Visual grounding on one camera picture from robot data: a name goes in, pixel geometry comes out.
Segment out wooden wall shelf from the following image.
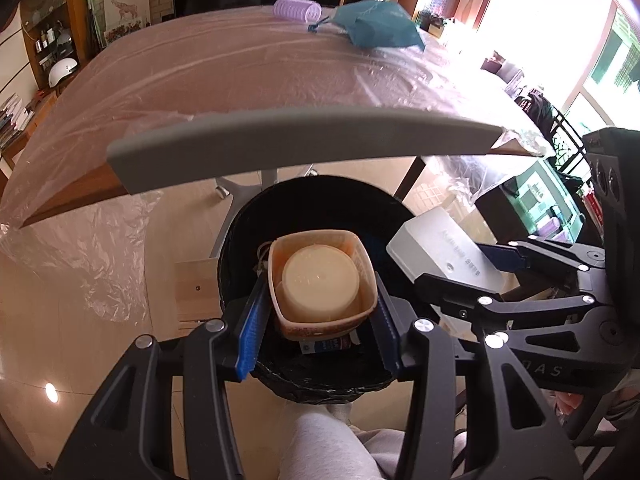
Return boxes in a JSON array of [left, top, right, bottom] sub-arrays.
[[0, 0, 96, 161]]

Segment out white metal table base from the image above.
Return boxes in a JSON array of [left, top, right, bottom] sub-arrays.
[[212, 167, 281, 261]]

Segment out light wooden board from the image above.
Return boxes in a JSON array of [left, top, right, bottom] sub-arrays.
[[175, 258, 224, 330]]

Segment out teal plastic bag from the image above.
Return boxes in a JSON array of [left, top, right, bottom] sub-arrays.
[[330, 0, 427, 52]]

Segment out stack of books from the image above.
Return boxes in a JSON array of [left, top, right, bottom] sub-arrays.
[[0, 92, 36, 151]]

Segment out black round bin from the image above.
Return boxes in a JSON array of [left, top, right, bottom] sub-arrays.
[[216, 175, 416, 405]]

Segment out person's white trouser leg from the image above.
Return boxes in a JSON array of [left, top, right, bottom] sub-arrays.
[[277, 402, 468, 480]]

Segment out person's right hand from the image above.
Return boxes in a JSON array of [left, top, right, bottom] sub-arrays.
[[554, 389, 640, 433]]

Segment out translucent white plastic box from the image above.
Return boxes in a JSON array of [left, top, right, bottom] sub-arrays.
[[386, 208, 503, 306]]

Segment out dark printed carton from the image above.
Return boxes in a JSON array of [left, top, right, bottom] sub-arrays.
[[474, 160, 586, 243]]

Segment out red white blue medicine box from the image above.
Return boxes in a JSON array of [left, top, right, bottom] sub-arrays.
[[299, 330, 362, 356]]

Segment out white helmet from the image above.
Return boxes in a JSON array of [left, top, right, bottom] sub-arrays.
[[48, 57, 79, 87]]

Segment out black metal chair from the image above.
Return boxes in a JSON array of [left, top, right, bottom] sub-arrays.
[[520, 90, 586, 171]]

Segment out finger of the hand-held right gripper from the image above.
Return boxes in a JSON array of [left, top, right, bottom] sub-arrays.
[[477, 240, 608, 273], [415, 272, 613, 335]]

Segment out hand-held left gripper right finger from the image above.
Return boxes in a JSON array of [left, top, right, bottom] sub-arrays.
[[371, 274, 583, 480]]

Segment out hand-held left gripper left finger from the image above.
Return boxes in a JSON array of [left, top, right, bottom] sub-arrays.
[[52, 276, 271, 480]]

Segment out framed animal picture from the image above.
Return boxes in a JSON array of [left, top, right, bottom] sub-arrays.
[[102, 0, 151, 46]]

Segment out purple armchair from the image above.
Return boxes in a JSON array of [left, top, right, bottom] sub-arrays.
[[482, 52, 526, 86]]

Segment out purple hair roller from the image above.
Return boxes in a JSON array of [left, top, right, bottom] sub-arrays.
[[273, 0, 322, 25]]

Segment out yellow plastic cup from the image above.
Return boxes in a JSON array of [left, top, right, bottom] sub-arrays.
[[267, 229, 378, 340]]

